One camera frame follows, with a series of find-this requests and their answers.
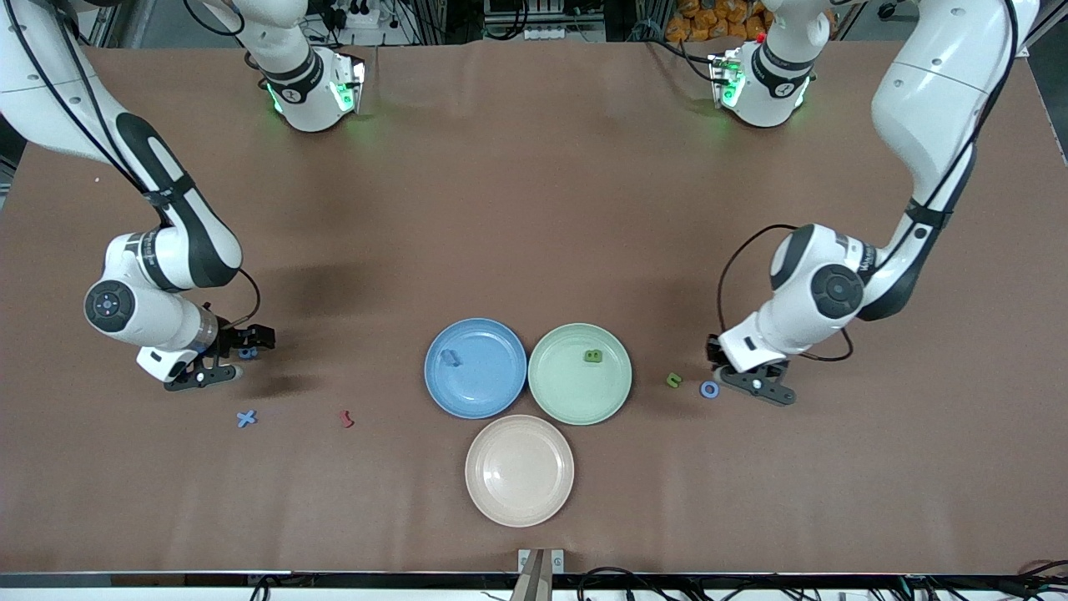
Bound green plate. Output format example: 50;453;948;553
527;323;633;427

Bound blue plate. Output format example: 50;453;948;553
425;318;528;420

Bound brown paper table cover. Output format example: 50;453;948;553
0;38;1068;577

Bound beige plate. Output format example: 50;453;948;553
465;415;576;528

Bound power strip with plugs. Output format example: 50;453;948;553
321;0;378;31

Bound orange bags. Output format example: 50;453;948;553
666;0;773;43

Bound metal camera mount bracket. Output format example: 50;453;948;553
517;548;567;601

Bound metal table edge rail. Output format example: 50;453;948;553
0;571;1068;601

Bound aluminium frame post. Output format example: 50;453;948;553
83;0;122;48

